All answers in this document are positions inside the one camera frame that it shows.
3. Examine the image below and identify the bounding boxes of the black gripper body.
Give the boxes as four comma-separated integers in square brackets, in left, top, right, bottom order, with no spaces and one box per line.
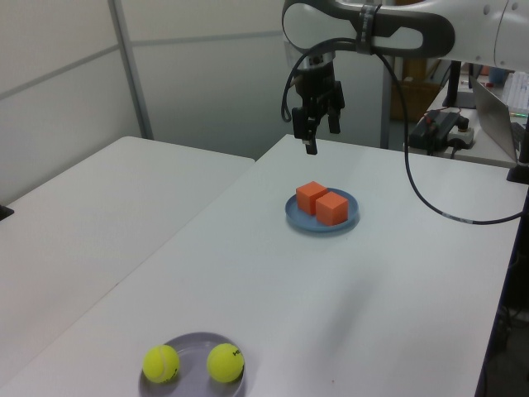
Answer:
[293,61,338,109]

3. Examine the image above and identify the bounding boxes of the orange cube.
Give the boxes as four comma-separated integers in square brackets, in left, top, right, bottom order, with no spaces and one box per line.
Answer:
[296,180,330,216]
[315,190,350,227]

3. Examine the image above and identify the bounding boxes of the yellow tennis ball HEAD print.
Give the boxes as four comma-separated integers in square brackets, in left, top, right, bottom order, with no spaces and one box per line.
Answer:
[206,342,245,384]

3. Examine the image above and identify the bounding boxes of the plain yellow tennis ball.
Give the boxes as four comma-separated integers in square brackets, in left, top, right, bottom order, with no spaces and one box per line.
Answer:
[142,344,181,384]

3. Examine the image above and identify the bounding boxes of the brown cardboard box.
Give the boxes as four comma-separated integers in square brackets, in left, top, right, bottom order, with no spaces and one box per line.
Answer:
[390,57,427,123]

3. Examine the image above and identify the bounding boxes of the black power supply box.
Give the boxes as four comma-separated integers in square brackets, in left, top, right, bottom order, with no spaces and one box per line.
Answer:
[408,110,460,155]

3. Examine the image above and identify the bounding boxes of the blue plate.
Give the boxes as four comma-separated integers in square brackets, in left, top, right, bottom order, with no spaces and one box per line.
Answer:
[284,188,360,237]

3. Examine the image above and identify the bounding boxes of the black monitor stand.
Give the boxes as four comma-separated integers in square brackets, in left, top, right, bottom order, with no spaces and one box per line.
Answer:
[441,60,463,109]

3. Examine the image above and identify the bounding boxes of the grey emergency stop box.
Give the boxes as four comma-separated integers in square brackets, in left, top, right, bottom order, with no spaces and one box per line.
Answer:
[448,117,476,150]

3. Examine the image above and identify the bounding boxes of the grey laptop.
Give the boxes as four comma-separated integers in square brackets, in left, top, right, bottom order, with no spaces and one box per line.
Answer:
[469,75,520,163]

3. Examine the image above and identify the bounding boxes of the white keyboard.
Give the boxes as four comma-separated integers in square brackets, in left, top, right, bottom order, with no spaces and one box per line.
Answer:
[510,70,529,113]

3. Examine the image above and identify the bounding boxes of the purple plate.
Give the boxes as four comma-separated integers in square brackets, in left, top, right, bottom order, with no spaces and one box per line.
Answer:
[138,331,245,397]

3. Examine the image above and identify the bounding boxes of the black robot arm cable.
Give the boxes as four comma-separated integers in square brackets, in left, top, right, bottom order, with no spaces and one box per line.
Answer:
[280,37,529,227]

